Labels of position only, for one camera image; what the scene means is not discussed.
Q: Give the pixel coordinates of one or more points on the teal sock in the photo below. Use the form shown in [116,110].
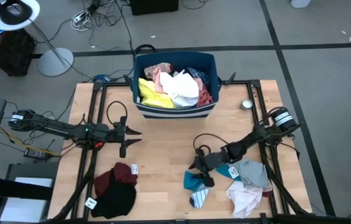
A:
[222,171]
[191,182]

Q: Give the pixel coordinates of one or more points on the blue plaid shirt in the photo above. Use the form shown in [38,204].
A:
[198,74]

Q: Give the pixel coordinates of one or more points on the yellow garment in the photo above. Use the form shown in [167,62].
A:
[155,96]

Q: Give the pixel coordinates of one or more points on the white round floor stand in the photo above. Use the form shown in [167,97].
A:
[55,62]

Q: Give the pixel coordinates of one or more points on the white container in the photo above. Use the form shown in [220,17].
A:
[301,3]

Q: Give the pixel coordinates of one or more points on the navy and white striped sock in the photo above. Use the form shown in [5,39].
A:
[201,199]

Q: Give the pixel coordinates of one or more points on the navy white striped fabric basket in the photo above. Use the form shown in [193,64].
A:
[178,113]

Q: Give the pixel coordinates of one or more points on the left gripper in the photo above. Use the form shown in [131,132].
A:
[122,137]

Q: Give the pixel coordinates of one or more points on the white paper tag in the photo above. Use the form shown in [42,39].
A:
[134,169]
[91,203]
[233,172]

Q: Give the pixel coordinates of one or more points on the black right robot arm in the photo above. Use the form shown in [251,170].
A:
[256,137]

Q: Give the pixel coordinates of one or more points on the off-white thin garment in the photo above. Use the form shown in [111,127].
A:
[244,199]

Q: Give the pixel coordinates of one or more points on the grey garment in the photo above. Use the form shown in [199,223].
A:
[253,172]

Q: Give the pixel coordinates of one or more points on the black and white cart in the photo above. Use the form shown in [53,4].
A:
[23,189]

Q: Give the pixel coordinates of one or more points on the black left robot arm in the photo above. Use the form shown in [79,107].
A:
[54,127]

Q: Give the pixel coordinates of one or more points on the black box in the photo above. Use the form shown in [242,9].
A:
[153,6]

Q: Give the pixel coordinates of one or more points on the white garment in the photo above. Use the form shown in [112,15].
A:
[178,88]

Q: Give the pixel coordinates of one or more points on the pale pink garment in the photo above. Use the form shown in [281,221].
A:
[157,79]

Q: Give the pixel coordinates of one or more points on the black aluminium table frame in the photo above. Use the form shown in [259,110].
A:
[241,83]

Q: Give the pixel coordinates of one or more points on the black equipment case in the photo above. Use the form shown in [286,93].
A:
[13,56]

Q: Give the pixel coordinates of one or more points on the maroon garment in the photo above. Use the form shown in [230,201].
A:
[122,174]

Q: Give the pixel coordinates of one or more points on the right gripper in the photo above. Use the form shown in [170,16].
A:
[209,160]

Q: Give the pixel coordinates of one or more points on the small round grey bowl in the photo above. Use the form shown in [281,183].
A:
[246,104]

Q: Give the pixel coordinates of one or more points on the black power adapter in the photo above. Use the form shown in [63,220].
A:
[37,154]

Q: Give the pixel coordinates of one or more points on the coral pink garment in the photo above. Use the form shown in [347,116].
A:
[205,96]

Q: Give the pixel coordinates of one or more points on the dark red garment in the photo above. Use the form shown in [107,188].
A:
[267,191]

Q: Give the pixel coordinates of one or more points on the beige garment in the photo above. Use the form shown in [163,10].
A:
[148,72]

